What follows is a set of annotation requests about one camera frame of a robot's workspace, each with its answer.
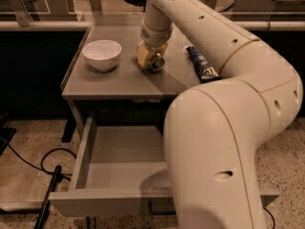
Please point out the black pole on floor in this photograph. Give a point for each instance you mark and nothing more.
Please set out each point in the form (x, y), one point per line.
(44, 210)

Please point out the green 7up soda can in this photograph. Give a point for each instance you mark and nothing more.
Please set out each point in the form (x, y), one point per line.
(156, 63)

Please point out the white ceramic bowl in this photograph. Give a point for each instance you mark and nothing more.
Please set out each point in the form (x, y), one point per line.
(102, 55)

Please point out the grey cabinet with top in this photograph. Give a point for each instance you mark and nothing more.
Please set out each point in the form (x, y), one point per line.
(85, 86)

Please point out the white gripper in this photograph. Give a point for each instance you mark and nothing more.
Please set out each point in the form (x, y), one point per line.
(155, 35)

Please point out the grey horizontal rail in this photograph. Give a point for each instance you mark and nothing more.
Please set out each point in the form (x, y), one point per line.
(46, 26)

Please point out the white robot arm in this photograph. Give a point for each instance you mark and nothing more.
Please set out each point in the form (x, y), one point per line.
(259, 91)

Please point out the open grey top drawer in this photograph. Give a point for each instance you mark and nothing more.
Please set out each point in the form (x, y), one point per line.
(120, 175)

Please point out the blue Kettle chips bag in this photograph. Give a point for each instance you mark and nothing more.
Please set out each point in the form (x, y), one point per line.
(204, 70)

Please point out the black drawer handle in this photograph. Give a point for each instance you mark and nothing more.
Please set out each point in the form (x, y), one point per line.
(161, 209)

